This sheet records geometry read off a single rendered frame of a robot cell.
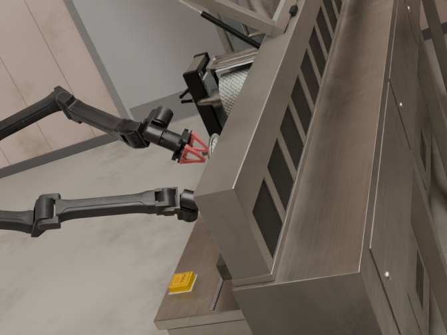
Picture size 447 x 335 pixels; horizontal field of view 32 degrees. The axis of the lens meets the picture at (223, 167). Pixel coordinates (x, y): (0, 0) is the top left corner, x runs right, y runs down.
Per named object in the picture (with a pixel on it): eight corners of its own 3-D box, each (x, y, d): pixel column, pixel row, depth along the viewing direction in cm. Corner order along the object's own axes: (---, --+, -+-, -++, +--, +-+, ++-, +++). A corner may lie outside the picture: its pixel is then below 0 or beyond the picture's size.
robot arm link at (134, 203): (36, 223, 235) (36, 193, 241) (39, 232, 239) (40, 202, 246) (176, 210, 238) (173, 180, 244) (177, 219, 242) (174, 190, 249)
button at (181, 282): (177, 279, 255) (173, 273, 254) (195, 276, 252) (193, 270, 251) (171, 293, 249) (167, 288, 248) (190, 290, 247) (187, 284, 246)
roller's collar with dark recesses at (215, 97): (219, 103, 262) (212, 86, 259) (235, 99, 260) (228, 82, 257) (215, 111, 257) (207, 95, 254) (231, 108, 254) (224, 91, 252)
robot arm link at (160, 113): (134, 149, 247) (122, 130, 241) (147, 123, 254) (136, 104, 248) (165, 147, 241) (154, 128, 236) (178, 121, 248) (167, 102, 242)
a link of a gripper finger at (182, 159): (200, 173, 238) (172, 161, 238) (205, 160, 244) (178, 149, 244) (207, 156, 234) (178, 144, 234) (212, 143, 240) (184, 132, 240)
